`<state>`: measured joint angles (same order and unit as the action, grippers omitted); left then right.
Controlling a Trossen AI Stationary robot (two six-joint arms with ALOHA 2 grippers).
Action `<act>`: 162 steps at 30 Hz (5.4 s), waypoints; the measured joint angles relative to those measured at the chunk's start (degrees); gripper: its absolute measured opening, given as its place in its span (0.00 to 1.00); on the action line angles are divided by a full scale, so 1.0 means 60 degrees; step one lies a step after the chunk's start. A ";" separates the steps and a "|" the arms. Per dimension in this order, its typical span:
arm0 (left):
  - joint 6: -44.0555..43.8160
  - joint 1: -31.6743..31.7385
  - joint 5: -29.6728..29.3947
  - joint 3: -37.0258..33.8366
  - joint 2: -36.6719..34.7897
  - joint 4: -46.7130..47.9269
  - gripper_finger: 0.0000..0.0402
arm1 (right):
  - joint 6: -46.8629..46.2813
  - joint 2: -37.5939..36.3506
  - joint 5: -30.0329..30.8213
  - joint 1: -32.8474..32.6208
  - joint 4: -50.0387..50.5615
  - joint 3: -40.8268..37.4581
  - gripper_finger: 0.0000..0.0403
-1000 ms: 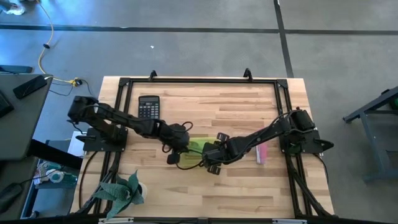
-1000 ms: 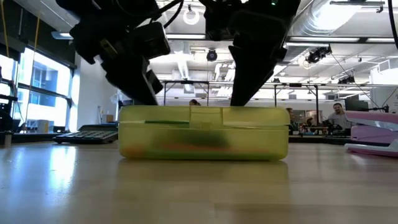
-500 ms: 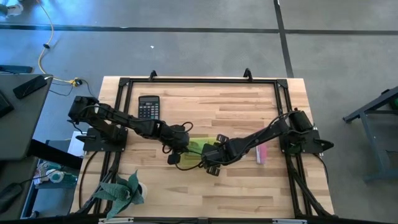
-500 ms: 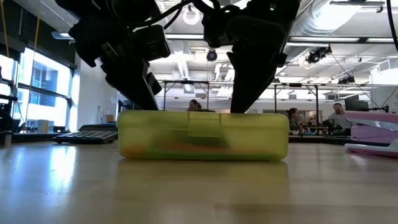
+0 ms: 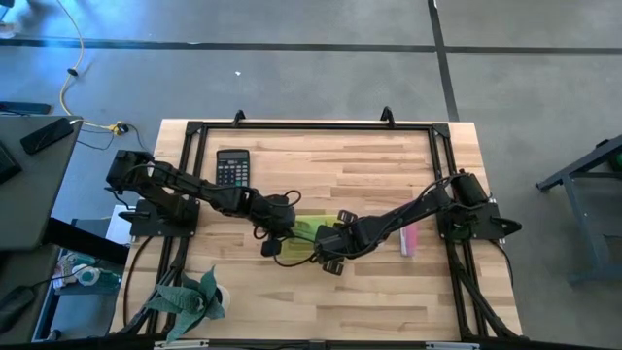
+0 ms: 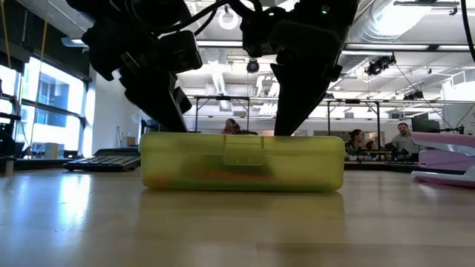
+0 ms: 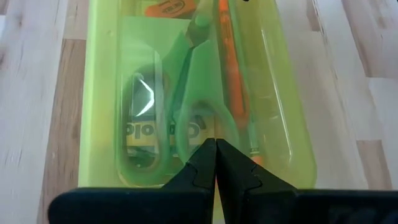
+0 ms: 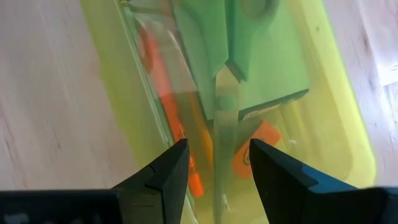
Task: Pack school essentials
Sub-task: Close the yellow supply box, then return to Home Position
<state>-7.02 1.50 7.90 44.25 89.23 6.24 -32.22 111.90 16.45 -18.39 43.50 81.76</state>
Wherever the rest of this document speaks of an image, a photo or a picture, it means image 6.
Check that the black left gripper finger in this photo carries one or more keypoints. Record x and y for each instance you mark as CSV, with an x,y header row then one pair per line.
x,y
156,104
183,101

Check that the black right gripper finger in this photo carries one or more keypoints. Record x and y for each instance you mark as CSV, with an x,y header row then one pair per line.
x,y
297,100

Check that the yellow-green translucent pencil case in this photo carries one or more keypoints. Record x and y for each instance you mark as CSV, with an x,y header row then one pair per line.
x,y
185,163

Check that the black computer monitor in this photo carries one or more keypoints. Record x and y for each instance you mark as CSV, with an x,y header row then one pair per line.
x,y
152,126
425,124

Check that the person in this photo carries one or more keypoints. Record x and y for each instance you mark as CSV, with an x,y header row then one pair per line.
x,y
370,145
404,141
231,128
354,142

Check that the black calculator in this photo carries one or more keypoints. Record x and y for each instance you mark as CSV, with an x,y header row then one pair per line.
x,y
104,162

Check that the long ceiling light bar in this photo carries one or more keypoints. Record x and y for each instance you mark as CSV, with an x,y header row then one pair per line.
x,y
386,46

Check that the large window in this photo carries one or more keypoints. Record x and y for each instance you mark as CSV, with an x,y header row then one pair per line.
x,y
52,111

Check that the pink stapler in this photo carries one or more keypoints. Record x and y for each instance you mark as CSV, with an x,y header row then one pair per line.
x,y
445,159

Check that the black background rig frame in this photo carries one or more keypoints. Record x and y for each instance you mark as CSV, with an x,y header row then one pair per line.
x,y
222,98

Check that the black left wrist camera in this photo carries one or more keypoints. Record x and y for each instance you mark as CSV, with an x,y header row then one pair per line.
x,y
182,52

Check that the black ceiling camera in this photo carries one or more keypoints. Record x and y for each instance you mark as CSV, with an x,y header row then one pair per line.
x,y
252,66

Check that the black ceiling camera rig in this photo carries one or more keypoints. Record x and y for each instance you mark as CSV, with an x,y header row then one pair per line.
x,y
378,66

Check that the silver ventilation duct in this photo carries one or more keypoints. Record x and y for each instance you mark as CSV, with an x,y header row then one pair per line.
x,y
389,18

